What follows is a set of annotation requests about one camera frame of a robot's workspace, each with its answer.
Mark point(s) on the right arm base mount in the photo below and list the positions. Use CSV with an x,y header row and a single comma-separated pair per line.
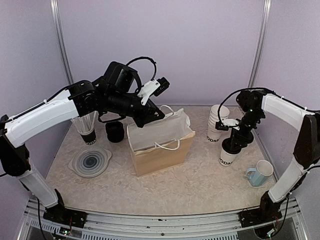
x,y
266,212

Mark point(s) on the right aluminium corner post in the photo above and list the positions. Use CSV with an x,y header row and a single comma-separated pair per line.
x,y
261,41

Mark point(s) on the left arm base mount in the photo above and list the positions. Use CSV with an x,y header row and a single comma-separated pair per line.
x,y
66,216

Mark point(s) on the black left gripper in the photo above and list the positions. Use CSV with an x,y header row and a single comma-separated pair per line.
x,y
152,109

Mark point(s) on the black coffee cup lid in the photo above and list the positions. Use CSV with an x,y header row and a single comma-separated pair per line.
x,y
250,138
226,145

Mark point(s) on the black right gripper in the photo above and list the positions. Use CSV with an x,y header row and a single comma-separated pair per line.
x,y
237,137

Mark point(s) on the left aluminium corner post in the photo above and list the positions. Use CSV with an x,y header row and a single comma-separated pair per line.
x,y
54,5

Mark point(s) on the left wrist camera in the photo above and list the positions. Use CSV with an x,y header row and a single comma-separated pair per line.
x,y
153,87

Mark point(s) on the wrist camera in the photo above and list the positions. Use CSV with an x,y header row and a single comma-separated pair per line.
x,y
153,87
225,124

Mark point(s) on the stack of white paper cups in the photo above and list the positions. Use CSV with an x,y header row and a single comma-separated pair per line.
x,y
213,135

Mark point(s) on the stack of black cup lids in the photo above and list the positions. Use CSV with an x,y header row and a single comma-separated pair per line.
x,y
115,131

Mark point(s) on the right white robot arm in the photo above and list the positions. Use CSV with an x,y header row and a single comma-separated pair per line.
x,y
258,103

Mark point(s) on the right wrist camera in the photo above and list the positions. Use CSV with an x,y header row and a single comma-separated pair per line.
x,y
225,124

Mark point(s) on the brown paper takeout bag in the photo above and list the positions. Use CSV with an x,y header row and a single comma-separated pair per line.
x,y
161,144

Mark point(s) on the aluminium corner post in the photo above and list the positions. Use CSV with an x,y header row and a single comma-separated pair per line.
x,y
54,5
261,41

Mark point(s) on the aluminium front frame rail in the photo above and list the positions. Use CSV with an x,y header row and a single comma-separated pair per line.
x,y
228,225

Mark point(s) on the light blue mug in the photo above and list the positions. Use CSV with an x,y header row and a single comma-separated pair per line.
x,y
258,175

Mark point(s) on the black cup holding straws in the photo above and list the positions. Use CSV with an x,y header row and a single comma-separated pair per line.
x,y
89,137

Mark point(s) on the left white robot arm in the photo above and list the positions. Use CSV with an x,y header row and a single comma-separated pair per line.
x,y
76,100

